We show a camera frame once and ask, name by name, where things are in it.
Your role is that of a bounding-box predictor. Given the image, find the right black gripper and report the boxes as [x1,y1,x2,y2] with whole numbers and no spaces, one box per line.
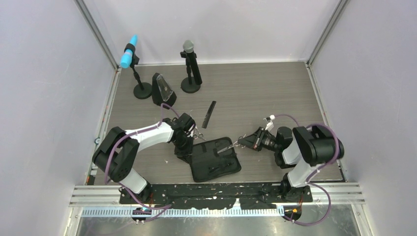
[238,126,281,152]

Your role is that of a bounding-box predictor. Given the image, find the silver scissors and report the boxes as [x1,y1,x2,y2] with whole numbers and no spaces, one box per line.
[192,126,207,141]
[217,135,246,154]

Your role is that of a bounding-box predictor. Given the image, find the black zip tool case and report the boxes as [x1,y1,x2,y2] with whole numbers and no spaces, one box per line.
[189,137,241,182]

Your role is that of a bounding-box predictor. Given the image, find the black hair clip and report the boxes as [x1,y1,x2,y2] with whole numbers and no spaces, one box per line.
[208,166,224,173]
[218,162,234,170]

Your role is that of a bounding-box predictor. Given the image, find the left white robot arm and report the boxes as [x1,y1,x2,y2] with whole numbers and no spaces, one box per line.
[92,113,196,204]

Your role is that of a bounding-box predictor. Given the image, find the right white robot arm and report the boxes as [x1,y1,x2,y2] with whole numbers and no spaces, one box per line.
[238,124,345,202]

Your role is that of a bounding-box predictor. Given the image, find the black hair comb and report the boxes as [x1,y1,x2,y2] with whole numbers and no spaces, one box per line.
[202,101,216,129]

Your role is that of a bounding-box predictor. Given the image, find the black metronome clear cover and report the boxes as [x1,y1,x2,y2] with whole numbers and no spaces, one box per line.
[151,73,177,107]

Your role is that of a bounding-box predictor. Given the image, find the right black mic stand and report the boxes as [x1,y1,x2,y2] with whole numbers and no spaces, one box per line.
[180,51,201,93]

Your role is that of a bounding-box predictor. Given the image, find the black mic stand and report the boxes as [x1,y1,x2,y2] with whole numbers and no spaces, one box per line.
[130,54,152,99]
[180,51,201,93]

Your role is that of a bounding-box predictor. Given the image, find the left black mic stand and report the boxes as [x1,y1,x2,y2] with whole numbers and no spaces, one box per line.
[130,54,152,99]

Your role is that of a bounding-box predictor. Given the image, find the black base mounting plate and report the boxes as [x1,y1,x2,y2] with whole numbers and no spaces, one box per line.
[119,182,313,210]

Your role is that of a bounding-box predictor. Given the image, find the grey black microphone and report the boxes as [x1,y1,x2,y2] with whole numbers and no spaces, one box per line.
[183,40,202,85]

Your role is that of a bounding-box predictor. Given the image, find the blue microphone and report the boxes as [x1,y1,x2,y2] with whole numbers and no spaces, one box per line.
[120,35,138,68]

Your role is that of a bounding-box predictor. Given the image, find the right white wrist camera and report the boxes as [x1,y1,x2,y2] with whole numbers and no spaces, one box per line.
[263,115,276,131]

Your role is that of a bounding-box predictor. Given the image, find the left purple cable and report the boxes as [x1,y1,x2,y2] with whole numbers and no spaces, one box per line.
[103,103,183,224]

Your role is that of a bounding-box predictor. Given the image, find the aluminium frame rail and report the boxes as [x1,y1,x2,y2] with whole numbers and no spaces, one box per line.
[69,183,365,218]

